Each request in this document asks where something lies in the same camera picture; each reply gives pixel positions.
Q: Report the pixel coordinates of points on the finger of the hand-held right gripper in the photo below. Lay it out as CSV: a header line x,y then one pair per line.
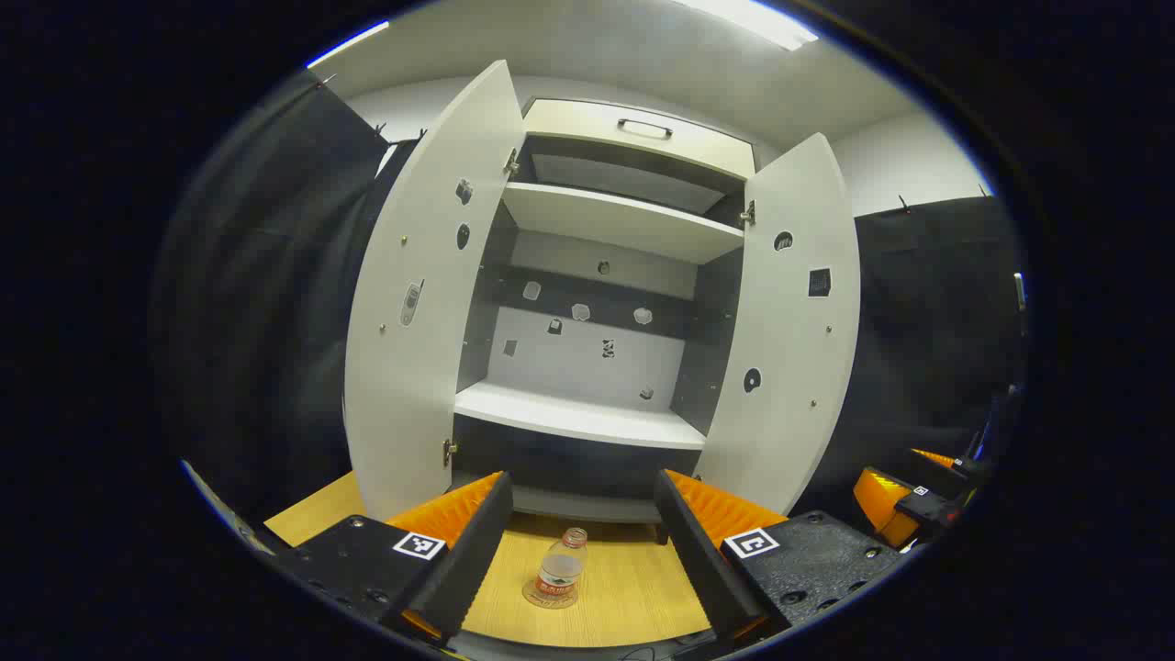
x,y
936,457
877,500

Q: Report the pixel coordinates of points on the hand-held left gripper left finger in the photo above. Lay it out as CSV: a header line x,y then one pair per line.
x,y
468,569

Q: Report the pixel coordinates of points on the ceiling light strip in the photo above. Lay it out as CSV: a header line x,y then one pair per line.
x,y
349,43

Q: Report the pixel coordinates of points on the white cabinet shelf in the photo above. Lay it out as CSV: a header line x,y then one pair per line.
x,y
624,220
578,418

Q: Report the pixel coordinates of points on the white cabinet drawer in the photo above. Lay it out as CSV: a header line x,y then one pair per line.
x,y
587,128

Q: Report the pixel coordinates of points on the black backdrop cloth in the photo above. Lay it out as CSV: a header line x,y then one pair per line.
x,y
266,303

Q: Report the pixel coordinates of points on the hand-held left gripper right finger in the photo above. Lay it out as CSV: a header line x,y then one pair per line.
x,y
698,560

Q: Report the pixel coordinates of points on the clear plastic bottle red label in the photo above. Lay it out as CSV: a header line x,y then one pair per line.
x,y
558,574

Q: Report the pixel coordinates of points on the metal door hinge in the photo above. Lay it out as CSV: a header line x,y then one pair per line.
x,y
449,451
748,214
511,163

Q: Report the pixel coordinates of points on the round wooden coaster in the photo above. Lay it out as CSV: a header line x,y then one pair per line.
x,y
531,596

